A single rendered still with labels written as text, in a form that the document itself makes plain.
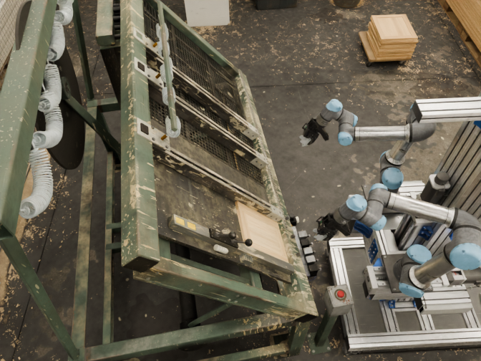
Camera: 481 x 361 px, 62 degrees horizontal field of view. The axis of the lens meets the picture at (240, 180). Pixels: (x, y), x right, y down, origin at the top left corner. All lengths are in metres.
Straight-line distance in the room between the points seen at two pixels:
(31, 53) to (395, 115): 3.82
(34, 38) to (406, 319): 2.85
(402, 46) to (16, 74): 4.37
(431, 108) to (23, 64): 1.58
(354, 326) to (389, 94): 2.84
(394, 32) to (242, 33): 1.95
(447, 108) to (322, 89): 3.24
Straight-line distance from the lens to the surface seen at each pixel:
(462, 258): 1.88
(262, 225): 2.43
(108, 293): 3.35
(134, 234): 1.51
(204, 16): 5.93
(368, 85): 5.10
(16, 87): 1.68
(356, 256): 3.37
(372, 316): 3.20
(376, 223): 1.84
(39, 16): 2.05
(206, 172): 2.14
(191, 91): 2.66
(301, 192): 3.88
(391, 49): 5.27
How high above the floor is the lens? 3.12
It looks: 53 degrees down
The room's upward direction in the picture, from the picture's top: 2 degrees counter-clockwise
